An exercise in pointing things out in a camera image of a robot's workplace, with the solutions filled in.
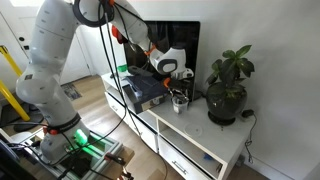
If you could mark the dark round plant pot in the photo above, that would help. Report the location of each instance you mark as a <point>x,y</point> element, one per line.
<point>224,106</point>

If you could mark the black power adapter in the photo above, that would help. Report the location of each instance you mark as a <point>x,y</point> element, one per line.
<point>247,113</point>

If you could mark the green small object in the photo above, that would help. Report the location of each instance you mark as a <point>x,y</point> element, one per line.
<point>122,68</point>

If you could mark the black stand base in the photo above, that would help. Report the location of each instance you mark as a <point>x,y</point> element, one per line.
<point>10,116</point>

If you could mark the black flat screen monitor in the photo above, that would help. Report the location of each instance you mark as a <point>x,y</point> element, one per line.
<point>181,35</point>

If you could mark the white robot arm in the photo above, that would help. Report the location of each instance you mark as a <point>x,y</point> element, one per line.
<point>55,26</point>

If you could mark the white tv cabinet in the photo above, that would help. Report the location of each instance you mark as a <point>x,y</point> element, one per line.
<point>163,131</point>

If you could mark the clear plastic cup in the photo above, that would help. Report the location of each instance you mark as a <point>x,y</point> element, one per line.
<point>180,106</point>

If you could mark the white door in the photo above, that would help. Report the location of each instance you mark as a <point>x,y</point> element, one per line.
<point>20,17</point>

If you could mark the yellow stand pole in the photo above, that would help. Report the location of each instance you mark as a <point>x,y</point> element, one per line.
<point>6,92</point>

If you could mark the blue object in shelf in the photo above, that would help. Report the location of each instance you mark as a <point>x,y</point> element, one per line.
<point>207,157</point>

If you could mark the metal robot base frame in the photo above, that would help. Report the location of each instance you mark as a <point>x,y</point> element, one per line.
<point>101,157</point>

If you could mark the green potted plant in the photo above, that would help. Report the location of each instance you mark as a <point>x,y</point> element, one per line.
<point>227,75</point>

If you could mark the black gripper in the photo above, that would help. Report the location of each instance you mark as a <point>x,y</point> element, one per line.
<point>180,84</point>

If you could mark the dark blue box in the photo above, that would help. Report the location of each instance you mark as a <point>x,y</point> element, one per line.
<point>144,92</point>

